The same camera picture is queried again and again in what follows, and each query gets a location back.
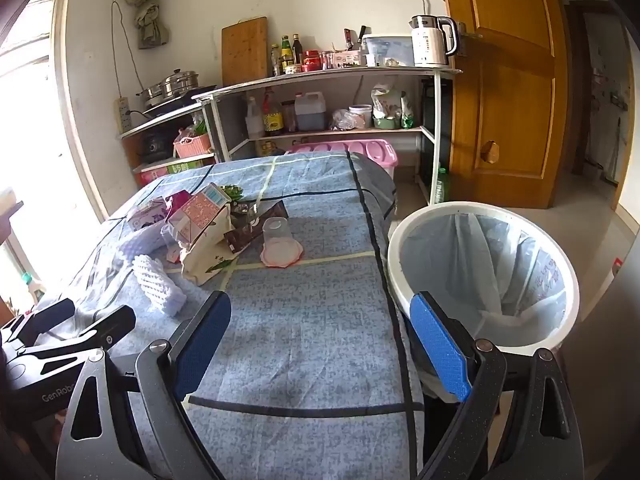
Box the white round plastic bin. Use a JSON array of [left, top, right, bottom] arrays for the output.
[[387, 201, 582, 361]]

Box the black rice cooker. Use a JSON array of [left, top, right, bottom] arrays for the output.
[[137, 132, 173, 163]]

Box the white electric kettle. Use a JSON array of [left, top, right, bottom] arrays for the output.
[[410, 14, 460, 67]]

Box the white foam fruit net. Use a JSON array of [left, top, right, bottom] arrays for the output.
[[131, 254, 187, 317]]

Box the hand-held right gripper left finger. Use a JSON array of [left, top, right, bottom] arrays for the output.
[[55, 290, 241, 480]]

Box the white plastic tub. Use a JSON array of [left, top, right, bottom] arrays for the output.
[[348, 104, 374, 129]]

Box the green printed carton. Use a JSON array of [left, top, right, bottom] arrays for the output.
[[166, 157, 216, 176]]

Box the pink dotted carton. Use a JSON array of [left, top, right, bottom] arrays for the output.
[[167, 192, 233, 248]]

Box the pale green small carton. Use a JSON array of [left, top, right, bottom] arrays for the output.
[[200, 182, 232, 207]]

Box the pink printed carton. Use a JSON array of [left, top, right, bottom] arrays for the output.
[[135, 167, 171, 188]]

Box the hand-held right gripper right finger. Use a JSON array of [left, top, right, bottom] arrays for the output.
[[409, 291, 586, 480]]

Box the brown coffee packet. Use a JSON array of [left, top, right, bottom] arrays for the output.
[[223, 200, 291, 255]]

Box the tall white metal shelf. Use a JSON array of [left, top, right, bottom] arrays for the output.
[[191, 67, 463, 206]]

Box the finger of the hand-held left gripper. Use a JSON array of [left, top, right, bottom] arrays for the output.
[[20, 305, 137, 363], [0, 297, 77, 346]]

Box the black power cable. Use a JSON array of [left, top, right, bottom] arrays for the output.
[[111, 1, 146, 111]]

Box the white plastic bottle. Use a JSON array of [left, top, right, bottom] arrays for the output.
[[245, 97, 265, 137]]

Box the steel steamer pot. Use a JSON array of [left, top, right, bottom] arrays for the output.
[[135, 69, 202, 103]]

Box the crumpled clear plastic bag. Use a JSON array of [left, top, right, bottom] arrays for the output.
[[328, 108, 368, 131]]

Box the black induction cooker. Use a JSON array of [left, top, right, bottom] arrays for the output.
[[143, 92, 216, 117]]

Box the low white metal shelf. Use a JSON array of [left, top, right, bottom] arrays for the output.
[[119, 102, 216, 188]]

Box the pink plastic basket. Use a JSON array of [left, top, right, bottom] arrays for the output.
[[173, 132, 212, 158]]

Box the wooden door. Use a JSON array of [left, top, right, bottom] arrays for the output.
[[437, 0, 571, 211]]

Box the metal door handle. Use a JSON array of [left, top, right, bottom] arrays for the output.
[[456, 22, 483, 57]]

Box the hanging grey-green cloth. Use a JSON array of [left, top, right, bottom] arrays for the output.
[[124, 0, 171, 50]]

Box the pink storage box lid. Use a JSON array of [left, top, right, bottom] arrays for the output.
[[287, 138, 399, 181]]

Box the purple milk carton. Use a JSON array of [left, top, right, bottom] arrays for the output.
[[126, 197, 173, 232]]

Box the beige floral paper bag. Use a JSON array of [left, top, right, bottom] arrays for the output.
[[179, 205, 240, 286]]

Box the white quilted foam sheet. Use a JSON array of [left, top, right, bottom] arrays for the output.
[[117, 227, 181, 261]]

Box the clear storage box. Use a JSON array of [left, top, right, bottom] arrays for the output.
[[361, 34, 416, 67]]

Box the yellow label sauce bottle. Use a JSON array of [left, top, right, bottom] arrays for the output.
[[262, 87, 284, 135]]

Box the wooden cutting board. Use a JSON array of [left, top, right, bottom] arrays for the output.
[[221, 16, 268, 87]]

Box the white jerry can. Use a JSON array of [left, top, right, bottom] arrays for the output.
[[294, 91, 327, 131]]

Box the white spray bottle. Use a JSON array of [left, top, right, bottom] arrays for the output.
[[20, 272, 47, 306]]

